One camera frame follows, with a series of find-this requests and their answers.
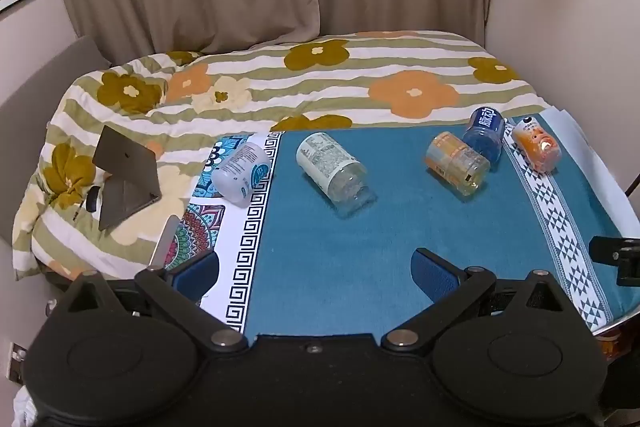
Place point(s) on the blue mat with patterned border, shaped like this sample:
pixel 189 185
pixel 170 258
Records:
pixel 350 267

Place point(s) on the clear cup orange label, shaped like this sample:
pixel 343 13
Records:
pixel 456 163

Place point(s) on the grey tablet with stand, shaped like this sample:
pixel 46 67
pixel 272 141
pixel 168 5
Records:
pixel 125 179

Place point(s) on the white sheet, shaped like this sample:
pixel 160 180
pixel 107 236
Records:
pixel 595 152

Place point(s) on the black mouse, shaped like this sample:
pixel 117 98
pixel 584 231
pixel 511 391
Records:
pixel 92 199

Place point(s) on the clear cup white label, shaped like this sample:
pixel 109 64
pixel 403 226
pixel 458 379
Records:
pixel 334 177

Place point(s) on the floral striped blanket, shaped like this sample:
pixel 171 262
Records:
pixel 350 77

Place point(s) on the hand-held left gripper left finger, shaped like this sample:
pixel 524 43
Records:
pixel 196 274

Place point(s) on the blue plastic cup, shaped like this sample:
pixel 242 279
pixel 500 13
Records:
pixel 485 133

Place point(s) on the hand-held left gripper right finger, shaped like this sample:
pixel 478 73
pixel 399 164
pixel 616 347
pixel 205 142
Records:
pixel 431 273

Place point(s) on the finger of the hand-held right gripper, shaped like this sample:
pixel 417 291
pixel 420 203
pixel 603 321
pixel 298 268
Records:
pixel 614 252

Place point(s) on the orange plastic cup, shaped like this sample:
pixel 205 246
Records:
pixel 536 146

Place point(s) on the white cup blue label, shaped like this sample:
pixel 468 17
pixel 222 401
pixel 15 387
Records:
pixel 241 172

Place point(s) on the silver flat device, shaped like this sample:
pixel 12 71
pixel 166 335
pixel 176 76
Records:
pixel 163 242

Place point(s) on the mandala patterned cloth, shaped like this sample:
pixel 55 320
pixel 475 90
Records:
pixel 240 247

